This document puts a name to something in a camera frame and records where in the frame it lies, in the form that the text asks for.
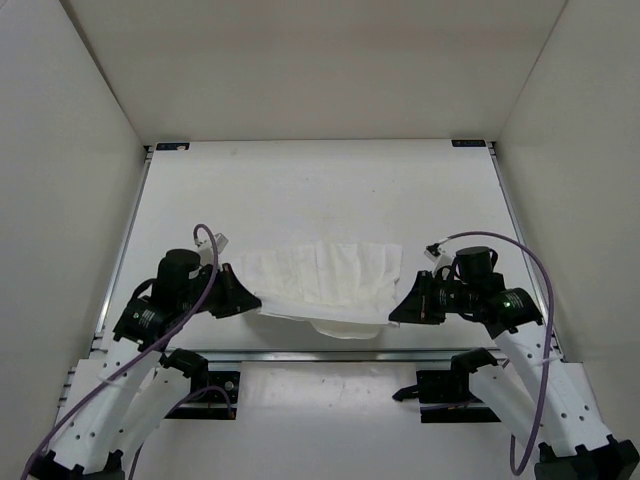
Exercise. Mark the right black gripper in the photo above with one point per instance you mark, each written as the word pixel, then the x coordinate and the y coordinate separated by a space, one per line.
pixel 418 306

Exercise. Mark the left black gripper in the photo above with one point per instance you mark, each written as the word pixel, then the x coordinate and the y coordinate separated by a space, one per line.
pixel 237 293

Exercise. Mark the white pleated skirt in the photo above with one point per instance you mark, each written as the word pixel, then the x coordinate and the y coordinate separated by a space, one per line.
pixel 345 291

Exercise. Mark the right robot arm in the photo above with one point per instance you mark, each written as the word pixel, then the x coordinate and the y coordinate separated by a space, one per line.
pixel 543 409

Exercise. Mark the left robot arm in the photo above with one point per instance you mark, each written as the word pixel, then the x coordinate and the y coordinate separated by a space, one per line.
pixel 140 382

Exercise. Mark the right blue corner label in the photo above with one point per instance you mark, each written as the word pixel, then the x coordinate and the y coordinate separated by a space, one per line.
pixel 468 143

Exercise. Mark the blue corner label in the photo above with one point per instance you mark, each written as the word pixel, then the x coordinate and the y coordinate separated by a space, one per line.
pixel 172 146
pixel 468 143

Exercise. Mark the left blue corner label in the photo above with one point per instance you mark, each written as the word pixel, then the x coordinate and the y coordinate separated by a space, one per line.
pixel 172 146

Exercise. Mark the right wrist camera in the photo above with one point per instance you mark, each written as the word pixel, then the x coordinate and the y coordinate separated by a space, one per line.
pixel 438 256

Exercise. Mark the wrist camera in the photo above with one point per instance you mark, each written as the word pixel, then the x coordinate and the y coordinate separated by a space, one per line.
pixel 212 245
pixel 438 256

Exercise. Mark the aluminium table front rail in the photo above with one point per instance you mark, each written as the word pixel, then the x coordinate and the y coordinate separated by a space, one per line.
pixel 399 356

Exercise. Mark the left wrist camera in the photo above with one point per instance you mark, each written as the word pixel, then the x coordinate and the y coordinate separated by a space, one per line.
pixel 212 245

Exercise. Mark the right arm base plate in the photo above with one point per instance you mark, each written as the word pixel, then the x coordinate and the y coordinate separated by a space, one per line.
pixel 445 399

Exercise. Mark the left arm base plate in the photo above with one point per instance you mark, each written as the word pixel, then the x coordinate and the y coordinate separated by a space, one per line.
pixel 214 396

